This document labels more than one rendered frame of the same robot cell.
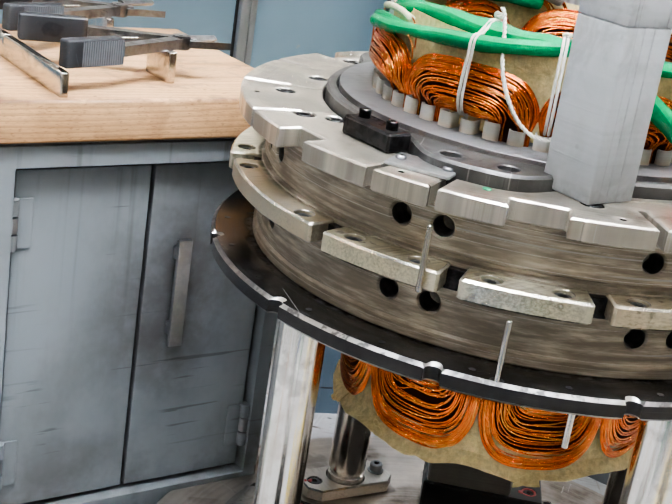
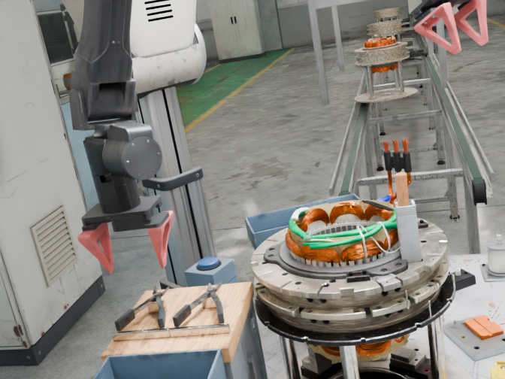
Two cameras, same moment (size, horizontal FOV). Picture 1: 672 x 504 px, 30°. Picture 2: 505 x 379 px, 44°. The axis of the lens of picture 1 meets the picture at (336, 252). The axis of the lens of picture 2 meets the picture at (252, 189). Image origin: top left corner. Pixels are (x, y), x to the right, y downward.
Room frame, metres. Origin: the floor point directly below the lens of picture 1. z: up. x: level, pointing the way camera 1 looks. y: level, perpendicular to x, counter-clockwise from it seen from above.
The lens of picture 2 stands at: (0.02, 0.63, 1.51)
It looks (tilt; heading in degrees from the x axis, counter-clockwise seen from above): 17 degrees down; 319
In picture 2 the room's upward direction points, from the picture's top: 10 degrees counter-clockwise
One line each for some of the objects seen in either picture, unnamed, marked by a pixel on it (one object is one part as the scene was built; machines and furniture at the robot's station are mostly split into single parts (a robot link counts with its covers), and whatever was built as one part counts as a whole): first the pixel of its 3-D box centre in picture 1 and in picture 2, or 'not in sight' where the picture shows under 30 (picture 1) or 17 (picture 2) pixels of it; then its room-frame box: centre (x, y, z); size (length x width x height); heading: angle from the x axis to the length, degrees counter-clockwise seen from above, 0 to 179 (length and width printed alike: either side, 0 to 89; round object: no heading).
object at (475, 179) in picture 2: not in sight; (403, 78); (3.93, -5.27, 0.40); 9.75 x 0.62 x 0.79; 124
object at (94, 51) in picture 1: (92, 51); (220, 312); (0.68, 0.15, 1.09); 0.04 x 0.01 x 0.02; 142
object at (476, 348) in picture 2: not in sight; (478, 335); (0.58, -0.39, 0.79); 0.12 x 0.09 x 0.02; 149
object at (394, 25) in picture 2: not in sight; (386, 39); (3.41, -4.28, 0.94); 0.39 x 0.39 x 0.30
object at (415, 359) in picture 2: not in sight; (407, 356); (0.63, -0.21, 0.83); 0.05 x 0.04 x 0.02; 4
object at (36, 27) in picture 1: (52, 27); (182, 315); (0.73, 0.19, 1.09); 0.04 x 0.01 x 0.02; 112
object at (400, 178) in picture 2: not in sight; (402, 193); (0.52, -0.10, 1.20); 0.02 x 0.02 x 0.06
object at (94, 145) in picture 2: not in sight; (110, 153); (0.78, 0.21, 1.34); 0.07 x 0.06 x 0.07; 177
